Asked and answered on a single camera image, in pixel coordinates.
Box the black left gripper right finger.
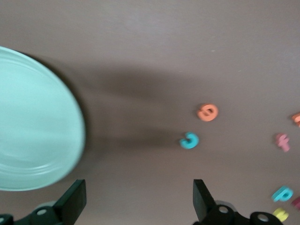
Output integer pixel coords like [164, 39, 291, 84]
[192, 179, 282, 225]

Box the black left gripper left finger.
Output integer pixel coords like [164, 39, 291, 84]
[0, 179, 87, 225]

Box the teal foam letter c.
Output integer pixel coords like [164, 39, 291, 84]
[179, 131, 200, 150]

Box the orange foam letter e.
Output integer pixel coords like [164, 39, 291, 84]
[196, 103, 219, 122]

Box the teal foam letter p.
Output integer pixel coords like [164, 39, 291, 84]
[271, 186, 294, 203]

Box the yellow foam letter s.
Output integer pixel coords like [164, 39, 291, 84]
[272, 207, 289, 222]

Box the green round plate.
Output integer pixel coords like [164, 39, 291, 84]
[0, 45, 86, 192]

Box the pink foam letter f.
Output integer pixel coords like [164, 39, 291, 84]
[275, 133, 291, 153]

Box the orange foam letter v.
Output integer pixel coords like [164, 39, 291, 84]
[291, 112, 300, 128]

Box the brown paper table cover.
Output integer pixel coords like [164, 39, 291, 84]
[0, 0, 300, 225]

